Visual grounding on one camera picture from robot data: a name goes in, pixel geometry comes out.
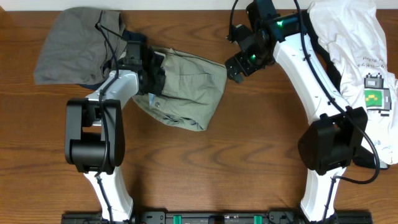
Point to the khaki green shorts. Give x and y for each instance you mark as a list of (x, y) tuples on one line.
[(192, 91)]

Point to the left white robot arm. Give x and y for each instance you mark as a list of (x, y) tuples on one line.
[(95, 140)]

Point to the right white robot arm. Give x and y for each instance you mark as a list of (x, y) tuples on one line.
[(335, 129)]

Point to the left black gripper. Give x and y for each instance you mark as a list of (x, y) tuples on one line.
[(160, 81)]

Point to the folded navy garment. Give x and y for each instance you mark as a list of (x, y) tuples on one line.
[(128, 35)]

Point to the white printed t-shirt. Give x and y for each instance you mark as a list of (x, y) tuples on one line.
[(363, 77)]

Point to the black garment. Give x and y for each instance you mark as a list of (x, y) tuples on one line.
[(329, 65)]

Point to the folded grey garment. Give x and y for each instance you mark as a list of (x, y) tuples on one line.
[(78, 47)]

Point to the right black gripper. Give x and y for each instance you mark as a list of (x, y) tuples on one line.
[(245, 68)]

